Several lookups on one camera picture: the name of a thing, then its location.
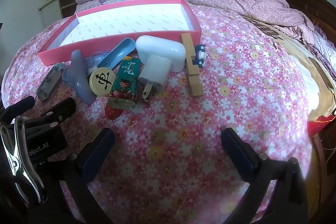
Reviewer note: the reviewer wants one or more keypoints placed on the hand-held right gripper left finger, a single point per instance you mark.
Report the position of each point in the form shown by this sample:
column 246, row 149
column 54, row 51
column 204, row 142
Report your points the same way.
column 97, row 158

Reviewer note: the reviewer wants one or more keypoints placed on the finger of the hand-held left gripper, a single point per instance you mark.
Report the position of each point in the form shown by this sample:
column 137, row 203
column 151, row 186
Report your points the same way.
column 19, row 106
column 61, row 108

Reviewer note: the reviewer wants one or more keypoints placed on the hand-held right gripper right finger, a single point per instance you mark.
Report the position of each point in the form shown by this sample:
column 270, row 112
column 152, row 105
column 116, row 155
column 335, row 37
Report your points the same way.
column 240, row 153

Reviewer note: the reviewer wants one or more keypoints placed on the grey plastic plate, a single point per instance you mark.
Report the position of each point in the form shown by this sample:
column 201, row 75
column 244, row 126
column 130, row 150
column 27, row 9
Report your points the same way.
column 50, row 82

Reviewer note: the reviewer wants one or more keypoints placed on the grey-blue curved plastic piece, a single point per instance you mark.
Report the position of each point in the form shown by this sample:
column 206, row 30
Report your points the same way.
column 80, row 77

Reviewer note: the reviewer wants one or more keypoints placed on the blue correction tape dispenser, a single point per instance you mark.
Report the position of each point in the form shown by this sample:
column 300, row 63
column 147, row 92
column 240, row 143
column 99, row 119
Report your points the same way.
column 92, row 60

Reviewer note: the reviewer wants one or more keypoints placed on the teal and yellow marker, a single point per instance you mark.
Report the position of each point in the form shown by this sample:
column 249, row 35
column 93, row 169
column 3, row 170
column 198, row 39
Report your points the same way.
column 123, row 82

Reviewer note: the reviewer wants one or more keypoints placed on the light blue oblong case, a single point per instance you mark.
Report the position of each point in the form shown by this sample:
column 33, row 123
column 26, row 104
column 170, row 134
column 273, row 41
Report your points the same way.
column 118, row 56

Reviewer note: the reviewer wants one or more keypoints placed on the wooden clothespin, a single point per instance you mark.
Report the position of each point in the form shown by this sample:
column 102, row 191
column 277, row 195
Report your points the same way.
column 194, row 82

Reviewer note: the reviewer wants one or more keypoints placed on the white plug charger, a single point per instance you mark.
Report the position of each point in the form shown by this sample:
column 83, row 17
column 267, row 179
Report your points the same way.
column 155, row 71

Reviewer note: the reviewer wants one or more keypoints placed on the pink cardboard box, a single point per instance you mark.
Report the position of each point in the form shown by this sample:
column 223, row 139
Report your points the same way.
column 131, row 19

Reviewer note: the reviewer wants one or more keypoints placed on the white earbuds case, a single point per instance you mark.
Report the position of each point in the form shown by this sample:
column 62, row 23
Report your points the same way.
column 160, row 47

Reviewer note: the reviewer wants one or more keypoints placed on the metal spring clip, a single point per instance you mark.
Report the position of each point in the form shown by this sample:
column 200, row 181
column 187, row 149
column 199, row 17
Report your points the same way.
column 15, row 161

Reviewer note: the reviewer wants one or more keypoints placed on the round wooden chess piece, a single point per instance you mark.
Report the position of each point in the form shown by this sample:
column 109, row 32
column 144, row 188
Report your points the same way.
column 101, row 81

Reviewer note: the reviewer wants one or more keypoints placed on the small red trinket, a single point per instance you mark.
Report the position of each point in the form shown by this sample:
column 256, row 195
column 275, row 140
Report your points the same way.
column 113, row 111

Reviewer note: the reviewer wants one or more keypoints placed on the pink floral bedsheet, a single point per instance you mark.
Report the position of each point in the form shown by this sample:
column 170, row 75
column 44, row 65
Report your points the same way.
column 210, row 108

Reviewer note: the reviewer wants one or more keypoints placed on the red cloth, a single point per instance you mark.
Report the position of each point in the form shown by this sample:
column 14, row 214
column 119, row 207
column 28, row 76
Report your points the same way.
column 321, row 125

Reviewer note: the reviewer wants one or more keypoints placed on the cream bedside cabinet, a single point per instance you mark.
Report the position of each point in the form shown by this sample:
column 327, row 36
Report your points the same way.
column 50, row 11

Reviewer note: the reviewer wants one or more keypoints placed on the small blue white toy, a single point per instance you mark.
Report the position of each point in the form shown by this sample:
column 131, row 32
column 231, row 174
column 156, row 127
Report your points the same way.
column 200, row 54

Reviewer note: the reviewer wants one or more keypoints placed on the yellow printed blanket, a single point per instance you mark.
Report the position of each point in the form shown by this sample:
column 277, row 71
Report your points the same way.
column 302, row 56

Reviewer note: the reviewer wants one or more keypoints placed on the cartoon print sheet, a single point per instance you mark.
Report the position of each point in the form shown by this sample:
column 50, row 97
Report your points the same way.
column 118, row 0

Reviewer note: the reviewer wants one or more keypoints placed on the white patterned pillow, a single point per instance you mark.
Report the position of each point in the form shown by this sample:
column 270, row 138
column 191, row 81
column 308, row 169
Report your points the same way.
column 325, row 45

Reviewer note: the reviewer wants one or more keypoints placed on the dark wooden headboard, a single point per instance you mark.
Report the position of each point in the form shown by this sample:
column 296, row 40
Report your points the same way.
column 302, row 1

